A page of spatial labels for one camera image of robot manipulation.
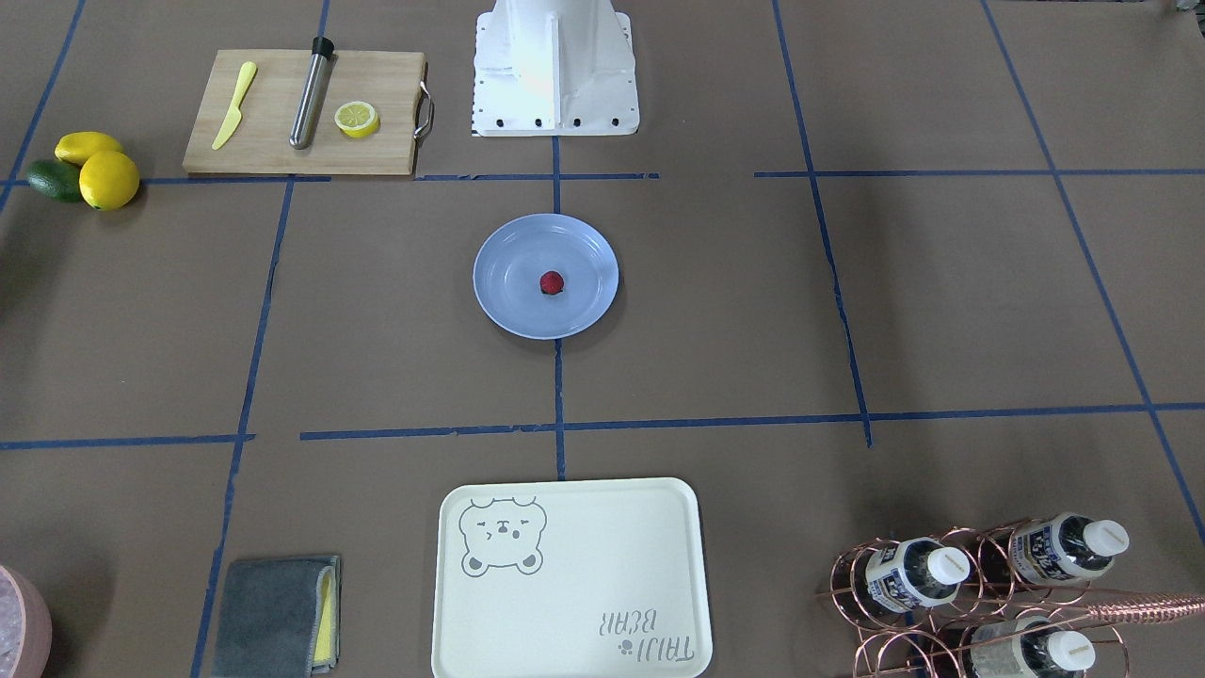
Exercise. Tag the red strawberry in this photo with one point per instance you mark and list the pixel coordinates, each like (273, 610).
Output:
(551, 283)

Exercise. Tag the blue plate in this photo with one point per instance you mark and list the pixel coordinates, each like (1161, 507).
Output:
(508, 265)

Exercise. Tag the cream bear tray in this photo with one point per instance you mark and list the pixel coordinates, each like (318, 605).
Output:
(587, 578)

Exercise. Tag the lemon half slice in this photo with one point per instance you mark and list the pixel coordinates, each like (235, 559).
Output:
(357, 119)

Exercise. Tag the steel muddler black tip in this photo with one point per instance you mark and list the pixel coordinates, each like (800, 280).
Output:
(312, 97)

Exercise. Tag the bottle white cap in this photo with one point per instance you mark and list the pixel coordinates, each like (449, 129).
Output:
(901, 578)
(1027, 647)
(1069, 548)

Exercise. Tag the yellow plastic knife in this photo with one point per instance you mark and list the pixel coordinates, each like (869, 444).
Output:
(233, 115)

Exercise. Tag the yellow lemon round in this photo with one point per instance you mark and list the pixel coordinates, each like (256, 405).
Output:
(109, 180)

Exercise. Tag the bottle white cap front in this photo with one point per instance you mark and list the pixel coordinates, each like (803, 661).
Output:
(1027, 647)

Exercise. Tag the yellow lemon upper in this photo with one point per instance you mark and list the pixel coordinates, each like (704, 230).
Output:
(77, 147)

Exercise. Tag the green avocado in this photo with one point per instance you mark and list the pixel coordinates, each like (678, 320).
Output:
(55, 179)

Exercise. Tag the pink ice bowl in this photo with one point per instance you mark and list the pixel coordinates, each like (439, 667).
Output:
(26, 635)

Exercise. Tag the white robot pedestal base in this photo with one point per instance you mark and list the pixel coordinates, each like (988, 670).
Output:
(554, 69)

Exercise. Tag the copper wire bottle rack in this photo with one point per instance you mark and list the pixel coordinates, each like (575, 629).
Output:
(929, 642)

